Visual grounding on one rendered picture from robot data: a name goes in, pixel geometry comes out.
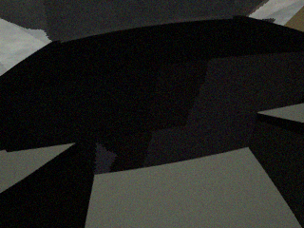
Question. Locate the tan wooden floor panel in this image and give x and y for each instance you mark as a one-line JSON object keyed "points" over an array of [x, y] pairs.
{"points": [[297, 22]]}

